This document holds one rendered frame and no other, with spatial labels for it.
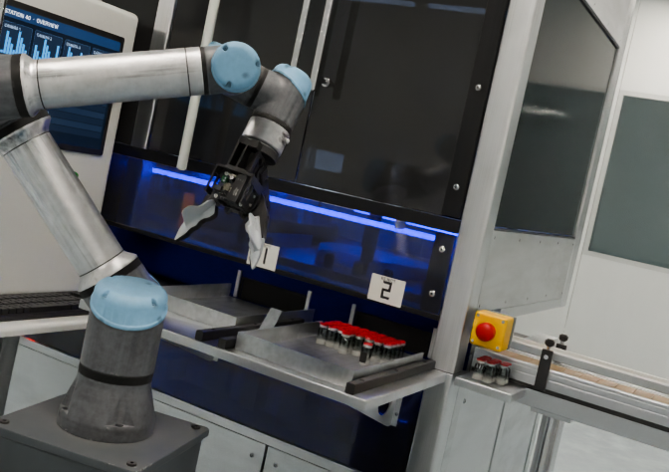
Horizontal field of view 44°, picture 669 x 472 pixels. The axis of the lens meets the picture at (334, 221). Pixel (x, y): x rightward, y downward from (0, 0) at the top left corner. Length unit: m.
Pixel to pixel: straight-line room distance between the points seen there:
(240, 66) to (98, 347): 0.48
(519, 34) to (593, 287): 4.70
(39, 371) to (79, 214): 1.16
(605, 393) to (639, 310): 4.52
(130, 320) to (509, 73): 0.97
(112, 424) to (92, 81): 0.52
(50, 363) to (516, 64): 1.52
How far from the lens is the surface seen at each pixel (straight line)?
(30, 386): 2.60
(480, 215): 1.83
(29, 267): 2.18
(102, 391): 1.35
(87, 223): 1.46
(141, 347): 1.33
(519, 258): 2.13
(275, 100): 1.44
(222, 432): 2.17
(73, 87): 1.32
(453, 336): 1.85
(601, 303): 6.44
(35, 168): 1.46
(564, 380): 1.91
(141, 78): 1.31
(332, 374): 1.56
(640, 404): 1.89
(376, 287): 1.91
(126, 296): 1.32
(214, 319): 1.82
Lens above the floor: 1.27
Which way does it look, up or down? 4 degrees down
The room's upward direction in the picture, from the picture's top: 12 degrees clockwise
